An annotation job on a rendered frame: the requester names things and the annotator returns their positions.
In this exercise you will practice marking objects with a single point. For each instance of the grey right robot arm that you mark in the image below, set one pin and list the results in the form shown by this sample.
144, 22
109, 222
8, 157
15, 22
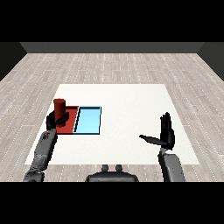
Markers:
171, 165

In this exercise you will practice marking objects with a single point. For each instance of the dark grey robot body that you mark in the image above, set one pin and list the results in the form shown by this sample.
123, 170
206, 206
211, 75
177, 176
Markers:
112, 175

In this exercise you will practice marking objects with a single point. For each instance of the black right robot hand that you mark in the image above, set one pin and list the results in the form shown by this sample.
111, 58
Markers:
167, 134

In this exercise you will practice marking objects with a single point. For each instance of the shallow red open box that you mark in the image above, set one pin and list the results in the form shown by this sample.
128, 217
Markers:
70, 119

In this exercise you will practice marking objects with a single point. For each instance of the red can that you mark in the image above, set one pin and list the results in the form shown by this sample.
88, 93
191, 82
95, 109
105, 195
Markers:
59, 108

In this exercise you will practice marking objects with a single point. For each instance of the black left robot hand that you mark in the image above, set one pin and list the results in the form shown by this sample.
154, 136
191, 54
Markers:
52, 120

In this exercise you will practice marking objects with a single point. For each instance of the shallow light blue open box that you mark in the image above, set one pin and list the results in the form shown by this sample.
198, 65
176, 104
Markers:
88, 120

